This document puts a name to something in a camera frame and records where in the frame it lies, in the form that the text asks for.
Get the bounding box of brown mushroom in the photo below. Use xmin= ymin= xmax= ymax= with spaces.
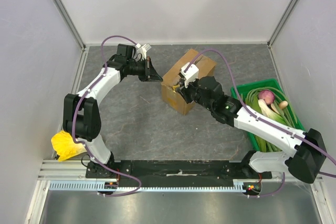
xmin=278 ymin=101 xmax=288 ymax=110

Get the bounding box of slotted cable duct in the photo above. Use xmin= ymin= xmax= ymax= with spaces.
xmin=49 ymin=180 xmax=247 ymax=193

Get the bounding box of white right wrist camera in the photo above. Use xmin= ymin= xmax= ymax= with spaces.
xmin=179 ymin=62 xmax=199 ymax=88

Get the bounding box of yellow utility knife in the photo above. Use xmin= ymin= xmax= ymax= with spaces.
xmin=172 ymin=83 xmax=184 ymax=92

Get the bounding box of aluminium frame rail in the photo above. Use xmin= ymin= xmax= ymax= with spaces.
xmin=40 ymin=160 xmax=280 ymax=179

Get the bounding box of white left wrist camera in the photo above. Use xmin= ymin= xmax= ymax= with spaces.
xmin=135 ymin=44 xmax=152 ymax=58

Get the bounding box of yellow napa cabbage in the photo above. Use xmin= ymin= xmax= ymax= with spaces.
xmin=51 ymin=131 xmax=86 ymax=162

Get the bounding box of purple onion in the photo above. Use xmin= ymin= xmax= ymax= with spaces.
xmin=258 ymin=90 xmax=275 ymax=105

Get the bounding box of brown cardboard express box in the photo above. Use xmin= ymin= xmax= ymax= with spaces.
xmin=161 ymin=49 xmax=217 ymax=115

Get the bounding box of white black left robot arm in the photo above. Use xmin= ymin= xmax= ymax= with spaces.
xmin=62 ymin=44 xmax=163 ymax=178

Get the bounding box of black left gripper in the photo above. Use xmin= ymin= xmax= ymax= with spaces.
xmin=127 ymin=57 xmax=162 ymax=82

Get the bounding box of green plastic vegetable tray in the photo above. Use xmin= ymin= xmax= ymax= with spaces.
xmin=230 ymin=78 xmax=308 ymax=153

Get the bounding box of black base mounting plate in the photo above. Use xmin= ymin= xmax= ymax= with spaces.
xmin=85 ymin=159 xmax=272 ymax=179

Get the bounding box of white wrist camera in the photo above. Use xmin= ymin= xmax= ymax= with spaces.
xmin=135 ymin=44 xmax=152 ymax=58
xmin=179 ymin=62 xmax=199 ymax=88

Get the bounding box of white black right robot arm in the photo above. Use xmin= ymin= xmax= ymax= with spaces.
xmin=176 ymin=76 xmax=326 ymax=184

